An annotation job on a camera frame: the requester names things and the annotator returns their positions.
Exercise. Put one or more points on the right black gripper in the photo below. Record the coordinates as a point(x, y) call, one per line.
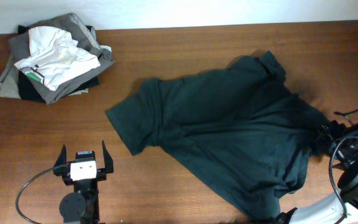
point(332, 130)

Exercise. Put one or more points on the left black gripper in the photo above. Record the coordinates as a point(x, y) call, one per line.
point(66, 177)

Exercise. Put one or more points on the dark green t-shirt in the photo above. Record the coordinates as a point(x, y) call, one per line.
point(239, 130)

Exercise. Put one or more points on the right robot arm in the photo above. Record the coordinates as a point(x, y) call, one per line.
point(342, 205)

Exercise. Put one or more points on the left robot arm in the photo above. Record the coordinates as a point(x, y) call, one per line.
point(82, 205)

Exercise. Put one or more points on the white folded shirt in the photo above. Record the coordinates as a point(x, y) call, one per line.
point(54, 57)

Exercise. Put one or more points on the light grey folded garment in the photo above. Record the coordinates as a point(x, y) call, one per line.
point(10, 77)

